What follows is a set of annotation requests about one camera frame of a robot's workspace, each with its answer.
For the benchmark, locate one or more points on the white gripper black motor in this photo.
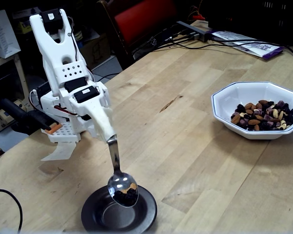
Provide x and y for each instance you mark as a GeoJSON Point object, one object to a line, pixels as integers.
{"type": "Point", "coordinates": [95, 112]}

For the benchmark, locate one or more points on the bent metal spoon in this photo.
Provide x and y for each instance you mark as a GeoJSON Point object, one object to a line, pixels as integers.
{"type": "Point", "coordinates": [114, 158]}

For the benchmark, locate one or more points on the scooped nuts and raisins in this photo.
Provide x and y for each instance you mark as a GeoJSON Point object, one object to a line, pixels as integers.
{"type": "Point", "coordinates": [125, 196]}

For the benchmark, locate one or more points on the white robot arm with base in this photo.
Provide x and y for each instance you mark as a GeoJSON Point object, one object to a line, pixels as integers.
{"type": "Point", "coordinates": [56, 48]}

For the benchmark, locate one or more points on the dark brown plate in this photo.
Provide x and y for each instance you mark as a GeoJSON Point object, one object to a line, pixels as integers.
{"type": "Point", "coordinates": [100, 214]}

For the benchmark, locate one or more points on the white octagonal bowl blue rim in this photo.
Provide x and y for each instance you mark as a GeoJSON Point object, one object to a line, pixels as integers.
{"type": "Point", "coordinates": [266, 90]}

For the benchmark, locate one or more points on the beige masking tape wrap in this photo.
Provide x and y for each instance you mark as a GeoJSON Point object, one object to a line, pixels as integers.
{"type": "Point", "coordinates": [105, 124]}

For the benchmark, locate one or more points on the beige tape piece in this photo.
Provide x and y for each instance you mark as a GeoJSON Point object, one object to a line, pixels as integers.
{"type": "Point", "coordinates": [61, 152]}

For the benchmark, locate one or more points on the plain cardboard box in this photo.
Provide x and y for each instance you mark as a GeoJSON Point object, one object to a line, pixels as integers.
{"type": "Point", "coordinates": [98, 52]}

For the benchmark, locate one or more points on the black clamp orange pad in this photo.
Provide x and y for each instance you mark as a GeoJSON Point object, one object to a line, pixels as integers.
{"type": "Point", "coordinates": [27, 119]}

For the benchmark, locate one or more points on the red chair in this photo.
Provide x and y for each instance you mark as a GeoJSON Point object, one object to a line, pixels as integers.
{"type": "Point", "coordinates": [144, 22]}

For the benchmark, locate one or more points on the white paper bag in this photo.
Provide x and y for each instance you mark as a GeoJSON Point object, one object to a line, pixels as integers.
{"type": "Point", "coordinates": [2, 36]}

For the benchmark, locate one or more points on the grey usb hub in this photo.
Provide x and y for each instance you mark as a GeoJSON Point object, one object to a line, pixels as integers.
{"type": "Point", "coordinates": [195, 31]}

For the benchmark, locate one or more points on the nuts and raisins mix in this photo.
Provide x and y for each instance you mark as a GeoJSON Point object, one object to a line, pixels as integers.
{"type": "Point", "coordinates": [261, 117]}

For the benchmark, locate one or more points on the purple white plastic bag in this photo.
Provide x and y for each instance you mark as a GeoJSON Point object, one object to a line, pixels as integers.
{"type": "Point", "coordinates": [268, 50]}

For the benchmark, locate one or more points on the beige shelf frame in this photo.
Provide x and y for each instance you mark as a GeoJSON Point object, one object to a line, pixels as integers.
{"type": "Point", "coordinates": [18, 70]}

